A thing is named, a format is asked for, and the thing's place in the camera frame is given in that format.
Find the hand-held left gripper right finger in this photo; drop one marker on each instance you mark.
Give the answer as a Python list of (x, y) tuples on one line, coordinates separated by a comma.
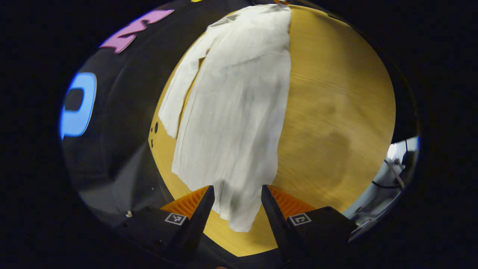
[(274, 220)]

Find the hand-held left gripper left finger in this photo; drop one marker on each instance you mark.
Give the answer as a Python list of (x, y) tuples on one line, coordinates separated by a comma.
[(198, 220)]

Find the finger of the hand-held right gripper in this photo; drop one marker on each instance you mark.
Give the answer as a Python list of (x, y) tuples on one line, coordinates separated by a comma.
[(281, 2)]

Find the white jeans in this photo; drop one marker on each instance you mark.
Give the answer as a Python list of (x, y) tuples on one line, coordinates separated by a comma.
[(239, 112)]

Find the black backdrop cloth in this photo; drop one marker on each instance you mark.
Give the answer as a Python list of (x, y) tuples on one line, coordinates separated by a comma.
[(119, 112)]

